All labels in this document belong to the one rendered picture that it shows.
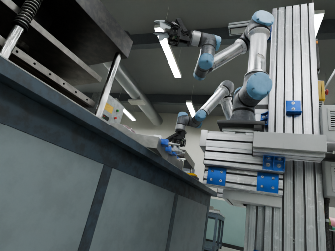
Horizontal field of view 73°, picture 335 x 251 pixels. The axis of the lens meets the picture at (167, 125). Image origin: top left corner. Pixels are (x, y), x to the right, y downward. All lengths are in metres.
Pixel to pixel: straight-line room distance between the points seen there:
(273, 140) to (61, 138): 0.80
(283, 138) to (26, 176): 0.91
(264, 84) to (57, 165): 0.93
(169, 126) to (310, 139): 8.03
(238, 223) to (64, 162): 7.24
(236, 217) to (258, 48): 6.82
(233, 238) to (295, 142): 6.87
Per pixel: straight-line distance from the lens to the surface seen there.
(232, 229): 7.79
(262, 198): 1.23
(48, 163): 0.74
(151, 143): 1.00
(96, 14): 2.05
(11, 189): 0.70
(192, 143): 8.41
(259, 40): 1.36
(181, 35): 1.28
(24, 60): 1.70
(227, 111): 1.91
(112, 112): 2.22
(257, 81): 1.17
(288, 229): 1.29
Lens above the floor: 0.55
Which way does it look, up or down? 21 degrees up
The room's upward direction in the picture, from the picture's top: 12 degrees clockwise
